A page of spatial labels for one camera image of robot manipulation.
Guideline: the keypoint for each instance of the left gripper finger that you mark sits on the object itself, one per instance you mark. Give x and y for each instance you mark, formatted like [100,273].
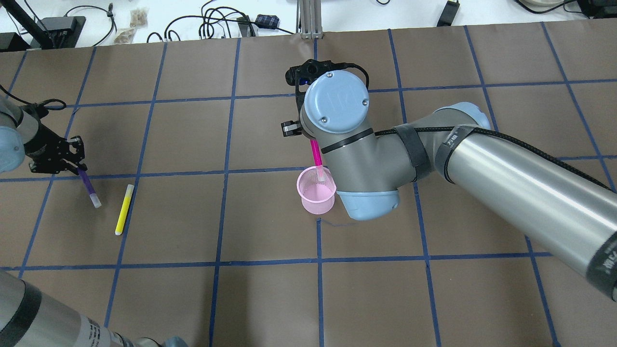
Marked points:
[81,167]

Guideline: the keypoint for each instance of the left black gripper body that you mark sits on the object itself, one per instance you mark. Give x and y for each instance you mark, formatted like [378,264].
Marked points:
[42,148]

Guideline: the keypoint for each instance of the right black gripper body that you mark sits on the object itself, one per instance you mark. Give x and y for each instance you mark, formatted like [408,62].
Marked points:
[290,128]

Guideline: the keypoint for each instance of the purple pen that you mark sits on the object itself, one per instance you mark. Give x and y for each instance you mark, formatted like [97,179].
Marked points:
[89,188]

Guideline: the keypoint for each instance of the pink pen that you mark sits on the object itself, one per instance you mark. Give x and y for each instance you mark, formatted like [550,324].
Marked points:
[320,173]

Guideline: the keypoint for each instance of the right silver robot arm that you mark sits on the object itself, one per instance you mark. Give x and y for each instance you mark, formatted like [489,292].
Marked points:
[568,212]

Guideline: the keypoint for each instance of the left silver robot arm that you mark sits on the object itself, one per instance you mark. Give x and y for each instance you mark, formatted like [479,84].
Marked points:
[30,318]

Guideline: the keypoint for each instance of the pink mesh cup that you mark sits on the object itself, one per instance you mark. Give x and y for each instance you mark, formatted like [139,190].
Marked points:
[317,196]

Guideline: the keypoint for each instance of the yellow pen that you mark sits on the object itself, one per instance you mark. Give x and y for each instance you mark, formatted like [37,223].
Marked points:
[123,214]

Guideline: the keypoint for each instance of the black device on stand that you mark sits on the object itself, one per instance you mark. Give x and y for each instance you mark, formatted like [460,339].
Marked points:
[46,32]

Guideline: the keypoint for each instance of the black power adapter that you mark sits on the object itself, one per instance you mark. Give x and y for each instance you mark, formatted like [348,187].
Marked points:
[448,13]

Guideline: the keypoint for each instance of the aluminium frame post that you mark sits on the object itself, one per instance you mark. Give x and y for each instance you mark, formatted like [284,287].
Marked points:
[309,19]

